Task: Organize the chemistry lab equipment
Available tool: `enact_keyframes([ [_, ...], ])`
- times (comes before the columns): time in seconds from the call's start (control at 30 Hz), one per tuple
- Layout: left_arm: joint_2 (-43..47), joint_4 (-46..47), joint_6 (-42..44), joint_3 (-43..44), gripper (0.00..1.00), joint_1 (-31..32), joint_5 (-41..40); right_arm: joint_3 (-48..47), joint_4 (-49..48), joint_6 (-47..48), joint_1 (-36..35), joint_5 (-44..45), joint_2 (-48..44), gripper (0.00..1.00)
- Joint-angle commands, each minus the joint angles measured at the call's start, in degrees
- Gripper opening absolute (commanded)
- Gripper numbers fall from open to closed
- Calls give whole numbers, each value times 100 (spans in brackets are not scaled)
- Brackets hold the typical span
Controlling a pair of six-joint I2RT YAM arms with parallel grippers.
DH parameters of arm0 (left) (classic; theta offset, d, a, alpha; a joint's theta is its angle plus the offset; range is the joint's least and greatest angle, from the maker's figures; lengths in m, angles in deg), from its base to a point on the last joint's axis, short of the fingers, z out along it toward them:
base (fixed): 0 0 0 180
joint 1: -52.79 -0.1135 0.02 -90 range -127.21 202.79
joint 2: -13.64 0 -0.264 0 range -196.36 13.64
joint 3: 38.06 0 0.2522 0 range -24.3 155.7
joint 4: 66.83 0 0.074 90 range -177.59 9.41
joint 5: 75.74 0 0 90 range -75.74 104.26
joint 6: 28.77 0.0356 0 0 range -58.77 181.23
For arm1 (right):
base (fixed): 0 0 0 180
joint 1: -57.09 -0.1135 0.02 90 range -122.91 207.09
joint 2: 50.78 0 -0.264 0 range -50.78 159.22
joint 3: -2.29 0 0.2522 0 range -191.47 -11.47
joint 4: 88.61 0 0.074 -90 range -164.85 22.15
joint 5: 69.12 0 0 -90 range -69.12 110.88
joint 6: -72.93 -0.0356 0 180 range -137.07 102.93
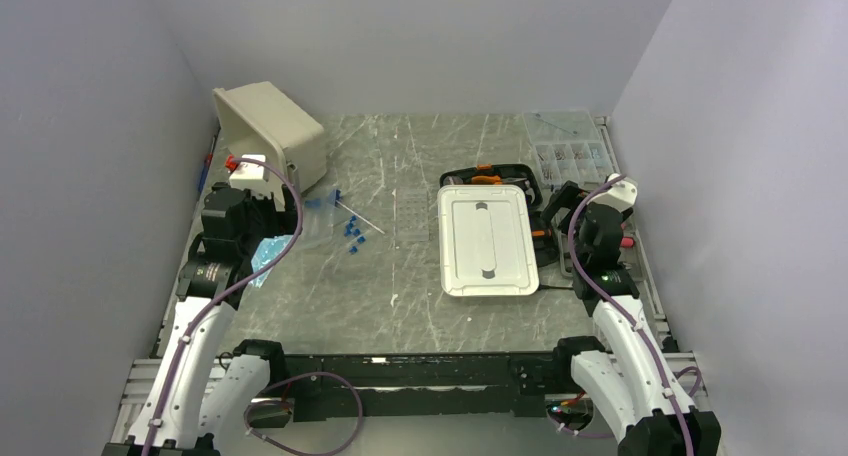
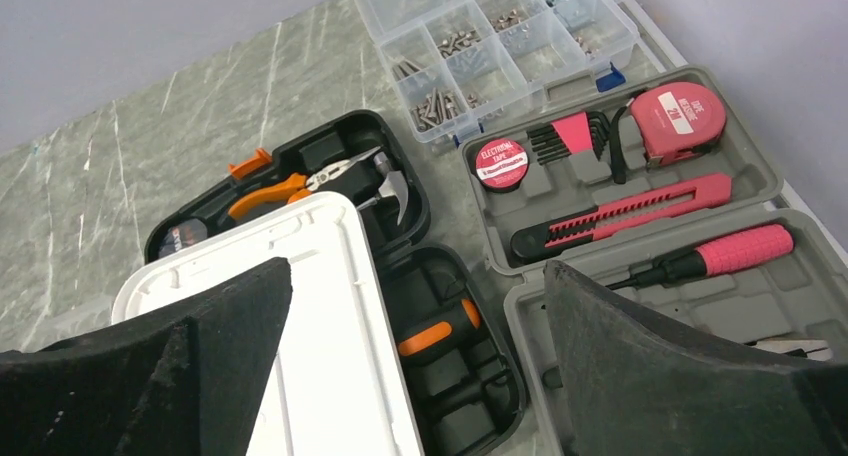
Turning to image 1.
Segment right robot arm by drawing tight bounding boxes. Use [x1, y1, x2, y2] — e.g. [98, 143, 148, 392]
[550, 174, 722, 455]

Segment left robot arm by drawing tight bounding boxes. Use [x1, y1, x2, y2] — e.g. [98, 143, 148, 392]
[102, 183, 303, 455]

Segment blue plastic bag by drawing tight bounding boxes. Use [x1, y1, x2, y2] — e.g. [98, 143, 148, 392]
[251, 235, 292, 273]

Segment clear compartment organizer box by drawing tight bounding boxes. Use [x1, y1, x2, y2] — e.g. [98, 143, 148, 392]
[523, 109, 615, 189]

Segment black orange tool case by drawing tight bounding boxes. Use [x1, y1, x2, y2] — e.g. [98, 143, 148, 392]
[439, 163, 560, 267]

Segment blue red pens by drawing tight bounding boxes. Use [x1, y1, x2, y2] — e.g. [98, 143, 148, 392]
[196, 134, 218, 193]

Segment grey tool tray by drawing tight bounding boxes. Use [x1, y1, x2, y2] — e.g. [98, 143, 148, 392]
[556, 209, 646, 282]

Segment white tray lid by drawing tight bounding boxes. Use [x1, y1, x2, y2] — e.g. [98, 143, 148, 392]
[437, 185, 539, 298]

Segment beige plastic bin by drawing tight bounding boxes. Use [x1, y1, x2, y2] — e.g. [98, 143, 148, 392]
[213, 81, 328, 190]

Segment clear test tube rack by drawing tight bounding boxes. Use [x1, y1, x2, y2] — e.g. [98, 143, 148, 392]
[394, 188, 429, 242]

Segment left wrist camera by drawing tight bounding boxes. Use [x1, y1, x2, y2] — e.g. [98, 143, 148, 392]
[225, 155, 273, 199]

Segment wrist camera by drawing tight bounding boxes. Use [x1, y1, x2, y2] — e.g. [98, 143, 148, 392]
[225, 155, 273, 199]
[590, 178, 638, 212]

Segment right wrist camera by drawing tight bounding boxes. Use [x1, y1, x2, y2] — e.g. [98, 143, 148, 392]
[590, 178, 638, 212]

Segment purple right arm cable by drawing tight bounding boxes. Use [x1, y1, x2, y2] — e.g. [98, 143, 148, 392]
[566, 174, 697, 456]

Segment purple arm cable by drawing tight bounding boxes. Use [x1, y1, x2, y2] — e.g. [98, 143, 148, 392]
[139, 158, 306, 456]
[566, 174, 697, 456]

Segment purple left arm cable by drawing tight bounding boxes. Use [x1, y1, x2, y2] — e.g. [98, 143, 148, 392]
[139, 158, 306, 456]

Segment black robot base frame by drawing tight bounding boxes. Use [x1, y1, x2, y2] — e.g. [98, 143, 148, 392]
[235, 336, 604, 427]

